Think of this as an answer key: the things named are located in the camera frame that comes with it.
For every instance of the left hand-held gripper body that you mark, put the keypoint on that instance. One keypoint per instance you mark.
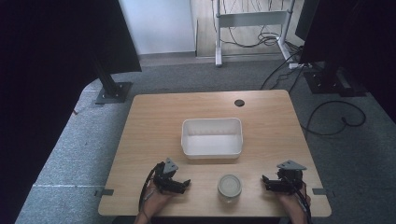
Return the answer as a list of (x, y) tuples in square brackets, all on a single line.
[(168, 168)]

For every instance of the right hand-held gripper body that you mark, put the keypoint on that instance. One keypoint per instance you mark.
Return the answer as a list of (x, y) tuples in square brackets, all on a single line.
[(292, 177)]

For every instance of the glass jar with pale lid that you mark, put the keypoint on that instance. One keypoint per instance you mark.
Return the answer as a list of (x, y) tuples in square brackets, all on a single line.
[(229, 186)]

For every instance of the white plastic bin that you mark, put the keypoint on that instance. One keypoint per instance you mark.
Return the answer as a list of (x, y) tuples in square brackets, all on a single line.
[(211, 143)]

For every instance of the black stand with wide base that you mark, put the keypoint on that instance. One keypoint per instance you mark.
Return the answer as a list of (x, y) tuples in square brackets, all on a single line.
[(330, 82)]

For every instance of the white power strip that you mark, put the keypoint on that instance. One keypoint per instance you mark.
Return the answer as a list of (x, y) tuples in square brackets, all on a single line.
[(295, 65)]

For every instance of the black curtain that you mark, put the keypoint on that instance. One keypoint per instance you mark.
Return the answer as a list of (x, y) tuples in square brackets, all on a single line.
[(46, 77), (358, 37)]

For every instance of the grey table bracket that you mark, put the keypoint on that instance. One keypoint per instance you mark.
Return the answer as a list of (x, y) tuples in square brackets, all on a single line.
[(322, 191), (105, 192)]

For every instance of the black stand with base plate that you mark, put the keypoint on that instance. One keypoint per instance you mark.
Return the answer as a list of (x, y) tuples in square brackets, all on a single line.
[(113, 91)]

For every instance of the white metal desk frame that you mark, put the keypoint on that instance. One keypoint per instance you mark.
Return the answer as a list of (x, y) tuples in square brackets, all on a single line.
[(252, 19)]

